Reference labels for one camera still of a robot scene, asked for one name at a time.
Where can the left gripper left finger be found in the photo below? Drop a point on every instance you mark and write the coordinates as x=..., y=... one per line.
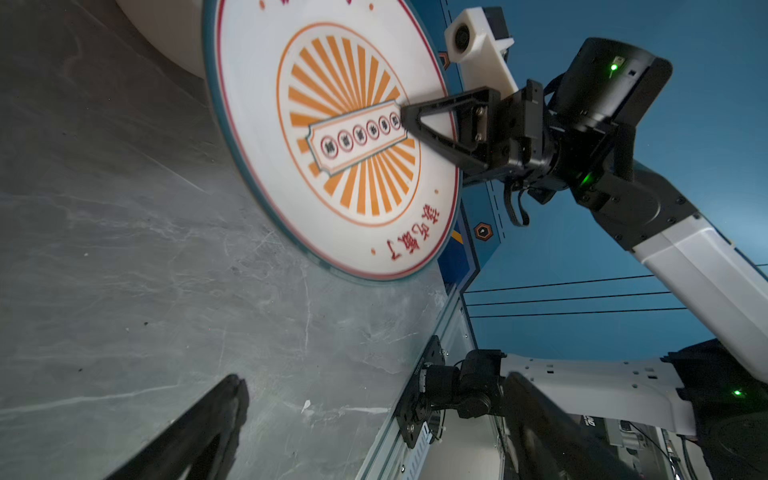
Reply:
x=201, y=443

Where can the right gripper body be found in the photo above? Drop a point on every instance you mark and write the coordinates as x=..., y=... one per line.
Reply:
x=558, y=136

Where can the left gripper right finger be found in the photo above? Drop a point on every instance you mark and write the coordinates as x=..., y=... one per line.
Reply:
x=581, y=455

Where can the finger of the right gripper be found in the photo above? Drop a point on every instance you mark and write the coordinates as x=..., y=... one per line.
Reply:
x=460, y=128

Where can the orange sunburst plate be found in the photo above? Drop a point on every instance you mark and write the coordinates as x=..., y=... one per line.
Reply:
x=310, y=97

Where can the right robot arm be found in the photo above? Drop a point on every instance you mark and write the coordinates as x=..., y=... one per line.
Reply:
x=722, y=384

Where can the white plastic bin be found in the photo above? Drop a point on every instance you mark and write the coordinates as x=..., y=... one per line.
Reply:
x=173, y=27

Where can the aluminium front rail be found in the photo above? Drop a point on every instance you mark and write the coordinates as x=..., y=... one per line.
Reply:
x=460, y=440

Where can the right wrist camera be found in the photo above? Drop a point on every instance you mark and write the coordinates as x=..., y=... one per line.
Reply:
x=477, y=43

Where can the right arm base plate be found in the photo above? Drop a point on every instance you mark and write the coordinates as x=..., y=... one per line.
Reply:
x=413, y=408

